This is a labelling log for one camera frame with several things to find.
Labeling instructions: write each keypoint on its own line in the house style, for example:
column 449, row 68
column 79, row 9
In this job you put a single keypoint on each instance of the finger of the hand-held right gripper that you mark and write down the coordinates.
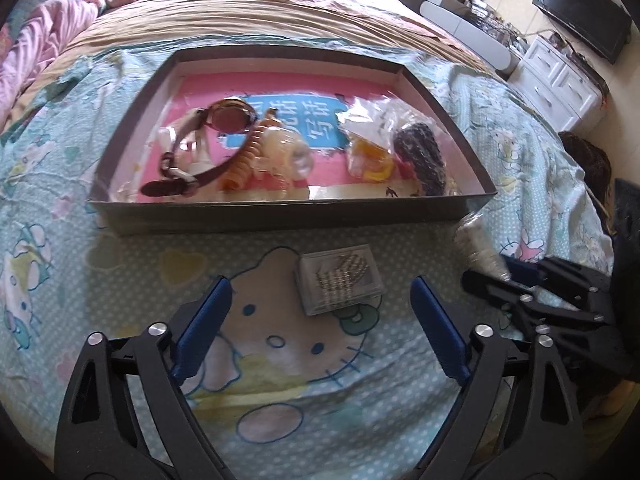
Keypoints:
column 500, row 292
column 522, row 270

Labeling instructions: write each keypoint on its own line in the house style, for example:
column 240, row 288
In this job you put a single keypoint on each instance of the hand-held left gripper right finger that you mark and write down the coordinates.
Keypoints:
column 440, row 327

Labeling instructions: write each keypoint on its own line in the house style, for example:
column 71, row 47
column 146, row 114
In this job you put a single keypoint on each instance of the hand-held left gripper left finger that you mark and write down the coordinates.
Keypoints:
column 200, row 327

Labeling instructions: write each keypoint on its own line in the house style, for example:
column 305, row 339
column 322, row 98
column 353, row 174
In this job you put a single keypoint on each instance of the clear bag with white comb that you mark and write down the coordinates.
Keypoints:
column 477, row 245

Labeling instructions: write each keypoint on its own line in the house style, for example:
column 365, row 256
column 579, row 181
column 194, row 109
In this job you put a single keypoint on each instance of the small clear bead box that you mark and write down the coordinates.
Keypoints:
column 340, row 280

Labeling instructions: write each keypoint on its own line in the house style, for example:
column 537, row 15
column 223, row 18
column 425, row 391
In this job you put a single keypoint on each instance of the grey shallow cardboard box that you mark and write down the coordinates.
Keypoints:
column 280, row 220

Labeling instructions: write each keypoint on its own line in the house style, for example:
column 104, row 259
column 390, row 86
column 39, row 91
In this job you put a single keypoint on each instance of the clear bag of yellow rings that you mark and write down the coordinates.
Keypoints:
column 372, row 160

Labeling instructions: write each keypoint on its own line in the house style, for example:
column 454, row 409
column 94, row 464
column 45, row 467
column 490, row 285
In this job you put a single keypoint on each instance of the dark brown cloth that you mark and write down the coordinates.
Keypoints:
column 590, row 165

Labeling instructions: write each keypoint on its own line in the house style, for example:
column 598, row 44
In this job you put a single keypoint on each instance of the cartoon cat print blanket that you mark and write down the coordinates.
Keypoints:
column 75, row 240

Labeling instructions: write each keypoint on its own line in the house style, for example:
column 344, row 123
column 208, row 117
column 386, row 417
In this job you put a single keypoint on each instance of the white drawer cabinet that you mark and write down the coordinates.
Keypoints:
column 555, row 75

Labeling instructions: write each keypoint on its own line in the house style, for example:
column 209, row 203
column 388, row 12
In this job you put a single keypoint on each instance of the white desk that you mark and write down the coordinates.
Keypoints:
column 465, row 25

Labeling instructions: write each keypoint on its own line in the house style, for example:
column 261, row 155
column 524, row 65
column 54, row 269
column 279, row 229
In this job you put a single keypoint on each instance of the black flat television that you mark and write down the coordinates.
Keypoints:
column 585, row 10

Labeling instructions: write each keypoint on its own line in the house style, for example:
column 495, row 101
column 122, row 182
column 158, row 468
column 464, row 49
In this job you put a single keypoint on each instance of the tan blanket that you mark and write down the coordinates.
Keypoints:
column 250, row 15

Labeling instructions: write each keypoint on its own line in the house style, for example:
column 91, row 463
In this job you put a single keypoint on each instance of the pink quilt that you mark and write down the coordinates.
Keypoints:
column 45, row 35

